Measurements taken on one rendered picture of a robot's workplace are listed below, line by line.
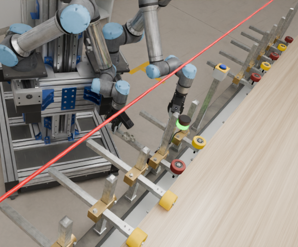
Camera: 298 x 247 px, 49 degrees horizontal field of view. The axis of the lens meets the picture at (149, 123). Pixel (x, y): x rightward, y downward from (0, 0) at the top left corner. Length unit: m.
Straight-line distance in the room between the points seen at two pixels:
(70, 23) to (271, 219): 1.32
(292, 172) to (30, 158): 1.77
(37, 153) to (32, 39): 1.15
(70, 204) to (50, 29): 1.41
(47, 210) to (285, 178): 1.61
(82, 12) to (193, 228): 1.07
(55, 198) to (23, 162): 0.35
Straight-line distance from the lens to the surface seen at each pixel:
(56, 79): 2.03
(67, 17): 1.49
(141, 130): 3.16
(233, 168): 1.87
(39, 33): 1.62
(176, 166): 1.73
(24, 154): 2.58
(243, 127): 2.17
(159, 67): 1.68
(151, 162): 1.77
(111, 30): 1.95
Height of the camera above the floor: 2.18
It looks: 42 degrees down
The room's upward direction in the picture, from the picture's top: 17 degrees clockwise
